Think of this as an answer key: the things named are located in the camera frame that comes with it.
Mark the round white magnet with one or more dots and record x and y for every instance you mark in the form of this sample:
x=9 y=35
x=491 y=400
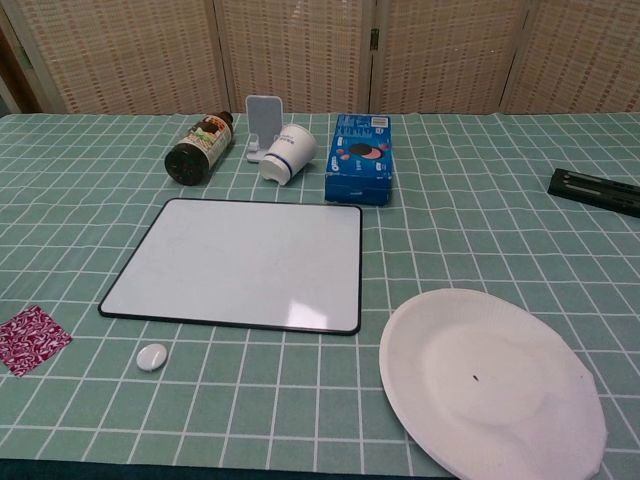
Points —
x=150 y=357

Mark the red patterned cloth square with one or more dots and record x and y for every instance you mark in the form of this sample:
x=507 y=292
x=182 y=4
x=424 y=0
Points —
x=29 y=339

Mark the blue Oreo cookie box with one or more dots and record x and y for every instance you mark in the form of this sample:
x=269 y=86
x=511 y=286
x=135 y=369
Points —
x=359 y=167

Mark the white paper cup blue rim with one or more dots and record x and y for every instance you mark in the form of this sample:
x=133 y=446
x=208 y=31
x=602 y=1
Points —
x=290 y=152

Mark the green checkered tablecloth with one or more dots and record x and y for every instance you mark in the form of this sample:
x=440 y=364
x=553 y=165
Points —
x=450 y=250

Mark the light blue phone stand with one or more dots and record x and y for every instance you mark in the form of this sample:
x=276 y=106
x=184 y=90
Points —
x=263 y=122

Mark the dark brown sauce bottle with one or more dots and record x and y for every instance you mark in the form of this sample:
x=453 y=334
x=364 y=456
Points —
x=200 y=145

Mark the woven folding screen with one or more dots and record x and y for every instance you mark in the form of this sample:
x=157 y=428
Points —
x=300 y=50

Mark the white paper plate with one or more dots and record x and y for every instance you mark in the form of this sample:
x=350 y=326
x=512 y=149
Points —
x=480 y=380

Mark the black rectangular bar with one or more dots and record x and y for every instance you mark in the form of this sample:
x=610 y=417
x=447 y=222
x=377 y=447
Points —
x=595 y=190

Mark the white whiteboard with black frame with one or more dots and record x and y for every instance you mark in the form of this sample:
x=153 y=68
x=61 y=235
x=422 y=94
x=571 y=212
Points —
x=240 y=262

